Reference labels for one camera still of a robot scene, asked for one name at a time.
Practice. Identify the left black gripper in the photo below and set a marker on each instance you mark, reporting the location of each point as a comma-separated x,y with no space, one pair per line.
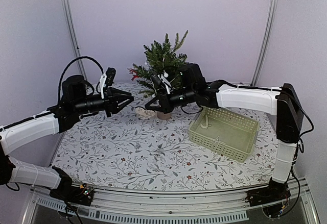
111,101

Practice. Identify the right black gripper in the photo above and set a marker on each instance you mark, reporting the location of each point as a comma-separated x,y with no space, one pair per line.
165,105

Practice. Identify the wooden heart ornament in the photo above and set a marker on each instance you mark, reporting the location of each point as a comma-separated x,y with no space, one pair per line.
142,113

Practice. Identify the red berry ornament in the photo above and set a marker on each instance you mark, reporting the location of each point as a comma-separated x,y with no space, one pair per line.
134,73

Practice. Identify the white ball light garland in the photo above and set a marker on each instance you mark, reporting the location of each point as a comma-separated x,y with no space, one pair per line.
161,61

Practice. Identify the small green christmas tree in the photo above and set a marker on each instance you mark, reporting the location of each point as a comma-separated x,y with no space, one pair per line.
147,91

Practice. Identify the white candy cane ornament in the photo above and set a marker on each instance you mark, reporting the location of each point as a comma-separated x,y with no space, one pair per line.
205,124

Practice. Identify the pale green plastic basket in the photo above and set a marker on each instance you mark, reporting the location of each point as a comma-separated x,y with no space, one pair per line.
237,133

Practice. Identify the silver glitter star ornament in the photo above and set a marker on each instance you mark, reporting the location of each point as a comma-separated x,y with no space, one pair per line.
217,143

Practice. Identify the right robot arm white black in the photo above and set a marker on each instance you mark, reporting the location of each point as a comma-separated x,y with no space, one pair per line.
279,105

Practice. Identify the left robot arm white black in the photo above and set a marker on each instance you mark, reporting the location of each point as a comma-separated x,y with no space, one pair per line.
53,120

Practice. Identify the floral white tablecloth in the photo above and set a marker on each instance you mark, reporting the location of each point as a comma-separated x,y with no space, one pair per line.
124,151

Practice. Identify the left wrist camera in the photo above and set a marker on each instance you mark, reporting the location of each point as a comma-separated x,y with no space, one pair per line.
106,80

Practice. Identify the front aluminium rail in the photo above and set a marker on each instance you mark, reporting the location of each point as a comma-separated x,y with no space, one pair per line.
114,205

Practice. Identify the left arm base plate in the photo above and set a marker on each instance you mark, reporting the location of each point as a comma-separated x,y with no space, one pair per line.
82,195

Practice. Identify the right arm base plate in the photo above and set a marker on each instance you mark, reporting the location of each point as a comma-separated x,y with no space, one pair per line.
266,195

